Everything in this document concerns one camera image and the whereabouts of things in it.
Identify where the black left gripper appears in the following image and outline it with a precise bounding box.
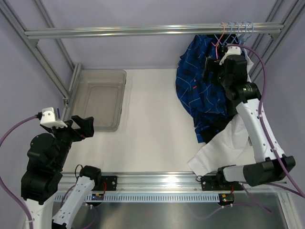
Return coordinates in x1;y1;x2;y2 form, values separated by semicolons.
46;115;94;169

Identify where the black shirt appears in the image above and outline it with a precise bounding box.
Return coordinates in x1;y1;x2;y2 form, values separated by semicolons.
200;46;237;143

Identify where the blue wire hanger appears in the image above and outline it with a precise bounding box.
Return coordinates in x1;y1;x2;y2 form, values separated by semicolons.
213;22;233;47
228;22;240;44
236;22;248;45
239;21;254;45

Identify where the right aluminium frame post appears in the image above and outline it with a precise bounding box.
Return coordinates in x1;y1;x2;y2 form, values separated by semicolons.
247;0;305;82

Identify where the pink wire hanger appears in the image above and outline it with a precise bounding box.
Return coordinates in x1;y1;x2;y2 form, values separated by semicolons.
212;21;225;60

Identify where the blue plaid shirt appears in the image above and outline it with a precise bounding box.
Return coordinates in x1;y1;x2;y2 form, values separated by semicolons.
175;35;222;143

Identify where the aluminium hanging rail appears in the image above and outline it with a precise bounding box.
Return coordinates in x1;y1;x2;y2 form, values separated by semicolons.
25;22;282;40

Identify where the white shirt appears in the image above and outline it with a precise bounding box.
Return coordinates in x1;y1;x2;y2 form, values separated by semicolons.
186;51;255;177

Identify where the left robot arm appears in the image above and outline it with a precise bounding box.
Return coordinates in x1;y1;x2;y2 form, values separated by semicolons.
21;111;102;229

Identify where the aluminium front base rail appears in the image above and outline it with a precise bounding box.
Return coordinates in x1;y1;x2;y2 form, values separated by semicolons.
58;172;288;193

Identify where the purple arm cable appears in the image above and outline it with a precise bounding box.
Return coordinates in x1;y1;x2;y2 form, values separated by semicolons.
228;44;305;198
0;114;42;225

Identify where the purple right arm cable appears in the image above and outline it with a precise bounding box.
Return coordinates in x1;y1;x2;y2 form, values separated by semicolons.
228;44;305;198

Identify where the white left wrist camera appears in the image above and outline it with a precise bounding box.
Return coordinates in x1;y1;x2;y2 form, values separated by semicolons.
40;107;68;129

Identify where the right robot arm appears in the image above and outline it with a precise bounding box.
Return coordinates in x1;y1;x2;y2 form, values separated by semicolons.
215;54;295;189

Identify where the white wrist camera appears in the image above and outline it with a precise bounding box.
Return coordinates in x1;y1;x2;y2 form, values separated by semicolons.
219;46;242;65
40;107;68;129

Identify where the white slotted cable duct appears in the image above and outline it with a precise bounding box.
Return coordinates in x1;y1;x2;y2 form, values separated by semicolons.
53;193;221;203

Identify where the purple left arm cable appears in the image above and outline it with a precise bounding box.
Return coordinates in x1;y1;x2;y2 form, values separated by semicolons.
0;114;42;225

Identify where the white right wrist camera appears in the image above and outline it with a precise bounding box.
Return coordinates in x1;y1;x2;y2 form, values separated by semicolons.
219;46;242;65

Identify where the clear plastic bin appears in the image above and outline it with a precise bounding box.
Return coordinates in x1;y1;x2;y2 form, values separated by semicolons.
71;69;127;132

